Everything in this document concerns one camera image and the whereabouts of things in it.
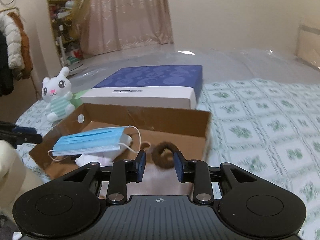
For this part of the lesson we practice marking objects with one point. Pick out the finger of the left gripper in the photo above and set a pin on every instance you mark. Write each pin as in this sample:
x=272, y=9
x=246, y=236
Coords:
x=19, y=138
x=7, y=126

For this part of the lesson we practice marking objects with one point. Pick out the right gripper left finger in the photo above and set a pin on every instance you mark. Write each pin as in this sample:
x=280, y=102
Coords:
x=123, y=172

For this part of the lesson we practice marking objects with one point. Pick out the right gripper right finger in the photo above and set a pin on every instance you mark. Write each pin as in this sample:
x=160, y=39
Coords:
x=197, y=173

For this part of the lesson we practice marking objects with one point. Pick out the white cloth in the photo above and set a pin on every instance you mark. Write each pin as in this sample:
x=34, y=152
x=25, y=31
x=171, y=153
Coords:
x=106, y=158

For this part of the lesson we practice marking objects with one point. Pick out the blue surgical mask stack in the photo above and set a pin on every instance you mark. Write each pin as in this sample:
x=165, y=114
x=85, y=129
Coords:
x=106, y=141

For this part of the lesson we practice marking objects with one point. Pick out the brown hair scrunchie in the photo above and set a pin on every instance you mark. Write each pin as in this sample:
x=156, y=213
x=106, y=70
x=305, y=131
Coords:
x=162, y=154

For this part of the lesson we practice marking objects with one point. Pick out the cream thermos bottle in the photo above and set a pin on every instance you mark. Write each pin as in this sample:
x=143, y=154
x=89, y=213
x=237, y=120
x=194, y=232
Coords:
x=16, y=179

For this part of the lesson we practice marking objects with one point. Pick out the brown cardboard tray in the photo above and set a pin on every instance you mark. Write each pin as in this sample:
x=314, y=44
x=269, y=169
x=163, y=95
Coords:
x=188, y=129

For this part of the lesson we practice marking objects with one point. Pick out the white bunny plush toy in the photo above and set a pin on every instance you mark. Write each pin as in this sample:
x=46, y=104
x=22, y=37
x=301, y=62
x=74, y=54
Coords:
x=56, y=92

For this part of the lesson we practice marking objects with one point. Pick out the white puffer jacket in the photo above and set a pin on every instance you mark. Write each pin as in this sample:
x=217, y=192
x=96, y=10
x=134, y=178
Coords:
x=18, y=47

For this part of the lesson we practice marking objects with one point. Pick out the blue white flat box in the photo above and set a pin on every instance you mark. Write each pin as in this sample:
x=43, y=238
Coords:
x=168, y=86

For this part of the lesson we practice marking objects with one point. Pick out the bookshelf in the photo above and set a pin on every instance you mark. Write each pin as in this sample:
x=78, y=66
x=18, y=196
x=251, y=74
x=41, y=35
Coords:
x=65, y=38

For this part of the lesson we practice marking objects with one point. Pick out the standing fan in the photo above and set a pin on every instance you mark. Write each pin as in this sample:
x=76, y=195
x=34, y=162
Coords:
x=74, y=15

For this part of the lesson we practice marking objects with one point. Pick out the pink curtain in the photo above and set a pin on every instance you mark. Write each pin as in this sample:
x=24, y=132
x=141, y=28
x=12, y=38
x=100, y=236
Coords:
x=113, y=25

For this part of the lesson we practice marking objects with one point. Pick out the wooden headboard in plastic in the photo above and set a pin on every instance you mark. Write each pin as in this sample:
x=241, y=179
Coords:
x=307, y=47

